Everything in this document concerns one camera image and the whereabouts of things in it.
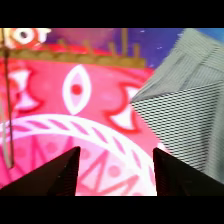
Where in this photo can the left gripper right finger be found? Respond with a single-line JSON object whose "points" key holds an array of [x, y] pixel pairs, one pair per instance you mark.
{"points": [[180, 181]]}

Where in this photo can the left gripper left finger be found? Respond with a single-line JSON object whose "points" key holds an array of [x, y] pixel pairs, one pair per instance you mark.
{"points": [[50, 180]]}

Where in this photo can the white striped shirt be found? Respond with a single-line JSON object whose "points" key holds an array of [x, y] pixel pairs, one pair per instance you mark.
{"points": [[186, 100]]}

